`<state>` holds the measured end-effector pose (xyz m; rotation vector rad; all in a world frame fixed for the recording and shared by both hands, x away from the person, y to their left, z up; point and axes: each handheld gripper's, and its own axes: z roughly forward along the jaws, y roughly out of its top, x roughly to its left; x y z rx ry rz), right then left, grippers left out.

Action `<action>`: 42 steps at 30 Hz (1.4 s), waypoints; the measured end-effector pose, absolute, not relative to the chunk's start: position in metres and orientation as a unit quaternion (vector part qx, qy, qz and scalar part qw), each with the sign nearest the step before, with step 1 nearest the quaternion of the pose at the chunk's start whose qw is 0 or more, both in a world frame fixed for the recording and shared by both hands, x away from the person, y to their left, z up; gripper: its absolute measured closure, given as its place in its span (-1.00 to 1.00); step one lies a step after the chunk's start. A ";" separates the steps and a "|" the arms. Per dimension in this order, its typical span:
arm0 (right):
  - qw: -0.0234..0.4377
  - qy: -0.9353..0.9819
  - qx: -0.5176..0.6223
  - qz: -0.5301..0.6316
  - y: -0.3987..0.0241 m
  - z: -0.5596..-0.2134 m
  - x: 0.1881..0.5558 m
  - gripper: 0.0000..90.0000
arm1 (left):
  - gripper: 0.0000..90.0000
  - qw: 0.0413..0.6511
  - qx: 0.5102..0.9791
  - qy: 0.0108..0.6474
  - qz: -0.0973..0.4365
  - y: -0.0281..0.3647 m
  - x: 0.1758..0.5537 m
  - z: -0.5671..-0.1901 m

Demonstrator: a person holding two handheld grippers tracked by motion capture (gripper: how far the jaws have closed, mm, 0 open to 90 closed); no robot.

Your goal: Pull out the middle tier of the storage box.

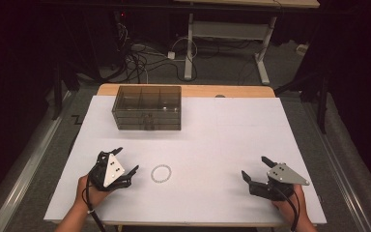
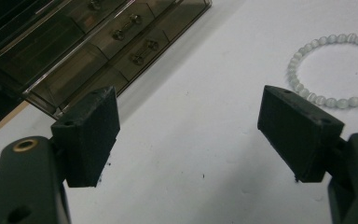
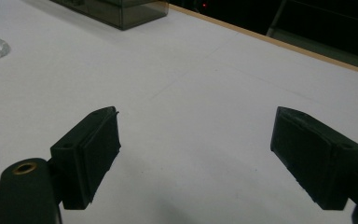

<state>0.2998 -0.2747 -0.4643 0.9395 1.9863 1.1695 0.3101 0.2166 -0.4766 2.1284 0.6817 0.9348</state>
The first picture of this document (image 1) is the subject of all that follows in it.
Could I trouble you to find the clear bead bracelet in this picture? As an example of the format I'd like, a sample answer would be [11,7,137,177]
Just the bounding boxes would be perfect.
[150,163,173,185]

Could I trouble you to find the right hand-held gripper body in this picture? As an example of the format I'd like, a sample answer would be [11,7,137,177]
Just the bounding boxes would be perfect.
[248,161,311,202]

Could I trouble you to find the person's right hand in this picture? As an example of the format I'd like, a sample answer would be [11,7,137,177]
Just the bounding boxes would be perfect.
[271,184,307,226]

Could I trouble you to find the person's left hand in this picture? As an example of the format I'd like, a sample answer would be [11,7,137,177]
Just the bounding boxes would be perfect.
[74,173,111,211]

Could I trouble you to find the transparent grey drawer box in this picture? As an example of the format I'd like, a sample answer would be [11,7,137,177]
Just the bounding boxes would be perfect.
[111,84,183,131]

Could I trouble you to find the bundle of black floor cables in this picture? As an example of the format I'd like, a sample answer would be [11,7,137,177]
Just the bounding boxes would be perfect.
[110,18,199,84]

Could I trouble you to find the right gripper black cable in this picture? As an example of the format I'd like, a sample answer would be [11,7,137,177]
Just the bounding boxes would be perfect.
[273,185,301,232]

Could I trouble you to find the white-framed desk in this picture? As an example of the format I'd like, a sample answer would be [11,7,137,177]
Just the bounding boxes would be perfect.
[173,0,322,86]

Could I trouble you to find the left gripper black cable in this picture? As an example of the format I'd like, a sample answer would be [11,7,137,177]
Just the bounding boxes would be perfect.
[82,179,107,232]

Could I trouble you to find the silver floor rail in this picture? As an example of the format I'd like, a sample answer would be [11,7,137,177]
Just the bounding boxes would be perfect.
[304,101,371,232]
[0,91,74,232]

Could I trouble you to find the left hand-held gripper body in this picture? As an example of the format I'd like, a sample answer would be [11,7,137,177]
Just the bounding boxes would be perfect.
[88,150,133,193]

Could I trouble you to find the black metal stand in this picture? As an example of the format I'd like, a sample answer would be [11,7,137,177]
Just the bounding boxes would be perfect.
[273,72,330,135]
[51,59,82,121]

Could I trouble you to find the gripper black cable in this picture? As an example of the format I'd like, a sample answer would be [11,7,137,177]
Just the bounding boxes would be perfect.
[273,185,301,232]
[82,179,107,232]

